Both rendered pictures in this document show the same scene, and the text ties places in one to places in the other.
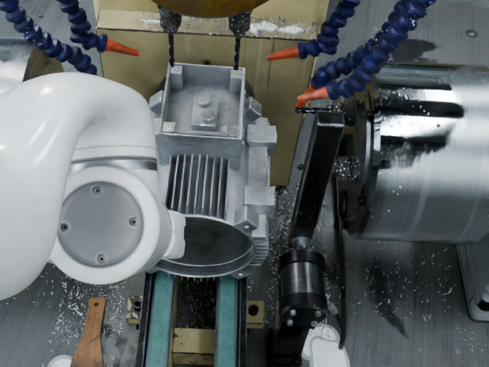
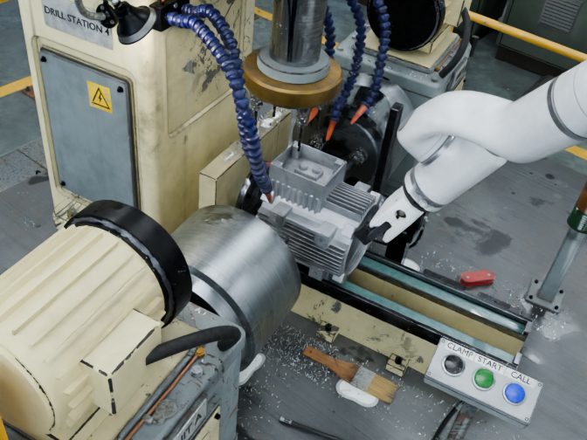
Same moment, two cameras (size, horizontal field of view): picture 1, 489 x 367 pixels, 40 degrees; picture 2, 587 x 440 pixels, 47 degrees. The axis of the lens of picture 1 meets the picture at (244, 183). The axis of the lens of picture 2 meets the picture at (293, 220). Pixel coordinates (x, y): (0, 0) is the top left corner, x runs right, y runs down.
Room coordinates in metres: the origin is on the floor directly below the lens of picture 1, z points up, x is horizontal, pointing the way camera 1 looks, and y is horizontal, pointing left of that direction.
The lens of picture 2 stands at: (0.08, 1.01, 1.91)
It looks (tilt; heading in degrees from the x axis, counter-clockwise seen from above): 41 degrees down; 298
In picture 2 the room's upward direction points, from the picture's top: 8 degrees clockwise
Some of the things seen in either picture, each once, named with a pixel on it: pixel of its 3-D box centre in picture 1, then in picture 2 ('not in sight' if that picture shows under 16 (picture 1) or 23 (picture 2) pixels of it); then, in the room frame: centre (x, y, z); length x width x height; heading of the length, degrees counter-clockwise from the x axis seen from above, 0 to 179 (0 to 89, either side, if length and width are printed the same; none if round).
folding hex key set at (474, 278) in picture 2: not in sight; (477, 278); (0.21, -0.22, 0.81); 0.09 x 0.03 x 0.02; 46
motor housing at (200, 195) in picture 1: (200, 185); (318, 220); (0.52, 0.06, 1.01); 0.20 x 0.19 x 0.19; 3
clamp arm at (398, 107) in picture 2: (312, 189); (385, 159); (0.46, -0.08, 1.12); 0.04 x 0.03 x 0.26; 4
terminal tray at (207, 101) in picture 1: (203, 118); (307, 176); (0.56, 0.06, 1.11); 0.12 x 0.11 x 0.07; 3
